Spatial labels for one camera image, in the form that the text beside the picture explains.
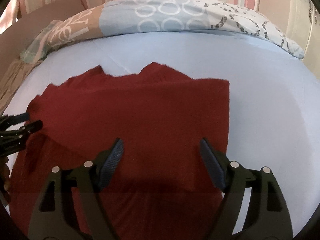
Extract white ornate wardrobe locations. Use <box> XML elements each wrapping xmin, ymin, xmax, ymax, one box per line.
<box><xmin>286</xmin><ymin>0</ymin><xmax>319</xmax><ymax>75</ymax></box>

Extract light blue bed sheet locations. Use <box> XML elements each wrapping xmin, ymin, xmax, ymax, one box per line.
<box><xmin>5</xmin><ymin>31</ymin><xmax>319</xmax><ymax>235</ymax></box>

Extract plaid green pink cloth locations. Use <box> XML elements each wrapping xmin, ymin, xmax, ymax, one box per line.
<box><xmin>20</xmin><ymin>20</ymin><xmax>62</xmax><ymax>63</ymax></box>

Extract person's left hand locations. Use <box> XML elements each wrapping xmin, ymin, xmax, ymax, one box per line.
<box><xmin>0</xmin><ymin>157</ymin><xmax>11</xmax><ymax>206</ymax></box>

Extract pink upholstered headboard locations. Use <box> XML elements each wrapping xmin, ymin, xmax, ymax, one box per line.
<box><xmin>0</xmin><ymin>0</ymin><xmax>85</xmax><ymax>77</ymax></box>

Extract dark red knitted garment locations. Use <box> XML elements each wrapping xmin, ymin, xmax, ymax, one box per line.
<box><xmin>10</xmin><ymin>63</ymin><xmax>229</xmax><ymax>239</ymax></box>

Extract patterned blue tan duvet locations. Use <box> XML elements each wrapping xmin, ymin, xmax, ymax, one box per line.
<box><xmin>44</xmin><ymin>0</ymin><xmax>304</xmax><ymax>59</ymax></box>

